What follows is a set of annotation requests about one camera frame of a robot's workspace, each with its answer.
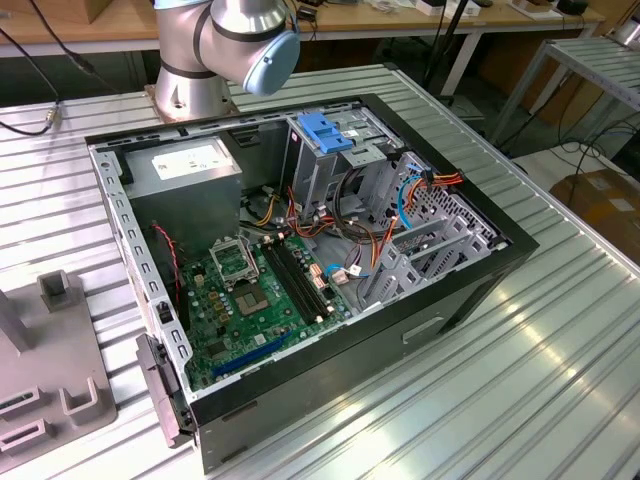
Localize long blue SATA wire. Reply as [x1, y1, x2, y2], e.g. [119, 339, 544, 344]
[396, 162, 430, 231]

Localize orange red disk power wire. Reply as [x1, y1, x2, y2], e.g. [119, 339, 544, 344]
[369, 168, 466, 274]

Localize grey metal disk bay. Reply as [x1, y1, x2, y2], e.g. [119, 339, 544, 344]
[357, 209, 504, 309]

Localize beige board power socket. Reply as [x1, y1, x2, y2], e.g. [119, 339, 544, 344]
[308, 263, 330, 297]

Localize black RAM slot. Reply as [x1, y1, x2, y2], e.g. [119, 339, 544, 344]
[266, 239, 322, 324]
[277, 236, 333, 316]
[272, 238, 327, 320]
[261, 240, 317, 327]

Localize grey metal drive cage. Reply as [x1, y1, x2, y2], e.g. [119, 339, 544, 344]
[282, 107, 406, 221]

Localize CPU socket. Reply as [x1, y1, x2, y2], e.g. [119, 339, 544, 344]
[230, 281, 275, 320]

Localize metal socket cover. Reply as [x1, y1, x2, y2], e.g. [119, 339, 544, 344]
[207, 238, 260, 289]

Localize blue plastic drive latch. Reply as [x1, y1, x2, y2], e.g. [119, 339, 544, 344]
[295, 112, 355, 156]

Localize green motherboard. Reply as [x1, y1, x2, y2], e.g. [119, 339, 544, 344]
[177, 232, 354, 394]

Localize blue expansion slot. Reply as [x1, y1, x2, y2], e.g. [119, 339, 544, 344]
[212, 329, 295, 380]

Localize grey power supply unit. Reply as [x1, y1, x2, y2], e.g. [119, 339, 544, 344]
[121, 135, 245, 256]

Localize black PC case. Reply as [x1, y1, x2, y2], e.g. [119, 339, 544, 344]
[83, 92, 541, 476]

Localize black case fan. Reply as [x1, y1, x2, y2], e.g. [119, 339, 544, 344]
[148, 219, 194, 334]

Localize grey plastic case latch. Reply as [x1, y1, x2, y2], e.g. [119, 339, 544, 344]
[135, 333, 195, 450]

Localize black tripod stand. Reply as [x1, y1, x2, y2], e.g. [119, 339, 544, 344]
[422, 0, 476, 106]

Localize cardboard box with white label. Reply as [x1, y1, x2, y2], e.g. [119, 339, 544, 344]
[549, 167, 640, 241]

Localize grey parts rack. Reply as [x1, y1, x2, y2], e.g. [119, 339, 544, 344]
[0, 268, 119, 474]

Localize brown cardboard box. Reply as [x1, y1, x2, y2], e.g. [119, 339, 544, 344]
[82, 0, 156, 26]

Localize metal slat side table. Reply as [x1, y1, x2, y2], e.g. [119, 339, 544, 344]
[487, 37, 640, 146]

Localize silver metal cylinder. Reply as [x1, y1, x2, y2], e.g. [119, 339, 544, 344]
[610, 14, 640, 47]

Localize orange red wire harness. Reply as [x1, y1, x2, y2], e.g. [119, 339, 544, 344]
[285, 183, 351, 241]

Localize short blue wire white label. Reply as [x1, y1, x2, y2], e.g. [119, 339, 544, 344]
[323, 263, 371, 287]

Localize black sleeved wire bundle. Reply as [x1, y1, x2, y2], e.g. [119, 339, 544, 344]
[332, 164, 384, 271]

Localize yellow black power wires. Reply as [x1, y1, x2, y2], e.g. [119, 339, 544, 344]
[248, 192, 282, 227]

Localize red black twisted fan wire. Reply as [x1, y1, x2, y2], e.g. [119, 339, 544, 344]
[149, 223, 182, 306]

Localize thin black cable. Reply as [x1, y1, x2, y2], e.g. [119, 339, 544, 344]
[33, 0, 124, 95]

